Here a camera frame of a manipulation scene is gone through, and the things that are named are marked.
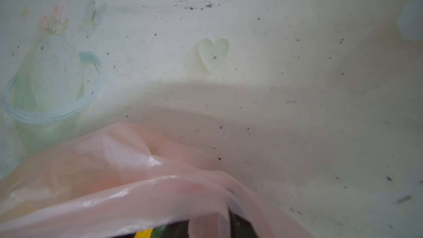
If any pink plastic bag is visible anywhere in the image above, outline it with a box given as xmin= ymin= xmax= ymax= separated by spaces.
xmin=1 ymin=122 xmax=310 ymax=238

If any yellow fake banana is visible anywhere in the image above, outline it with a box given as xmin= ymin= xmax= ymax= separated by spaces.
xmin=134 ymin=229 xmax=153 ymax=238

